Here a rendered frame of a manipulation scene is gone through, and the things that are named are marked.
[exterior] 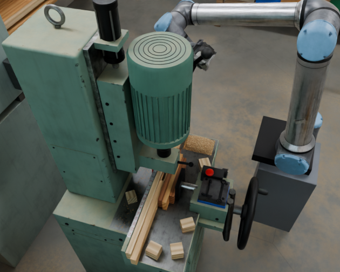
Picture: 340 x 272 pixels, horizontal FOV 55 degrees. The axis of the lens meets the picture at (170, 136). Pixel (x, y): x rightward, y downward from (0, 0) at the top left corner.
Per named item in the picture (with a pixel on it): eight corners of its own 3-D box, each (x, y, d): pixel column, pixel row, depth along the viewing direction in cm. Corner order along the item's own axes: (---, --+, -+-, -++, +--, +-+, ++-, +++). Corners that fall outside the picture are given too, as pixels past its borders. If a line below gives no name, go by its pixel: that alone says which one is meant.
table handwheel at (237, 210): (243, 263, 131) (256, 229, 110) (194, 249, 135) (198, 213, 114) (252, 203, 150) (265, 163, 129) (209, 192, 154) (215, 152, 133)
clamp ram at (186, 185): (194, 205, 123) (195, 192, 116) (174, 199, 124) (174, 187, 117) (199, 185, 128) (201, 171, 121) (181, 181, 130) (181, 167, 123)
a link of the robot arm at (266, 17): (348, -9, 114) (176, -5, 145) (343, 7, 107) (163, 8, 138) (343, 21, 122) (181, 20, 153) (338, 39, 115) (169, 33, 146)
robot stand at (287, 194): (251, 181, 236) (267, 129, 195) (294, 194, 229) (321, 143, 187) (242, 217, 218) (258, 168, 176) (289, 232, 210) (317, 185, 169)
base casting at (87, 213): (189, 263, 128) (190, 254, 121) (57, 224, 139) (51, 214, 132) (213, 171, 156) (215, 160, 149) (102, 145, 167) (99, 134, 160)
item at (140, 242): (136, 265, 109) (135, 260, 106) (131, 263, 109) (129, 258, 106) (189, 121, 151) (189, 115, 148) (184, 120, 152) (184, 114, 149)
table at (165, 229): (210, 291, 109) (211, 285, 104) (124, 264, 115) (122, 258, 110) (239, 152, 147) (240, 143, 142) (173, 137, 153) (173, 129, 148)
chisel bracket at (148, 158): (175, 177, 121) (175, 163, 115) (138, 168, 124) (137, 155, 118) (180, 162, 126) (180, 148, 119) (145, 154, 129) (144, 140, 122)
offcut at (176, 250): (171, 259, 110) (171, 255, 107) (169, 248, 112) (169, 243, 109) (183, 257, 110) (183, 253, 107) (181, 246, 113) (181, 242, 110)
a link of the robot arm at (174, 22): (160, 16, 142) (178, 39, 146) (148, 29, 135) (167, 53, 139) (174, 5, 135) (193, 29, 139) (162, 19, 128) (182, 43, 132)
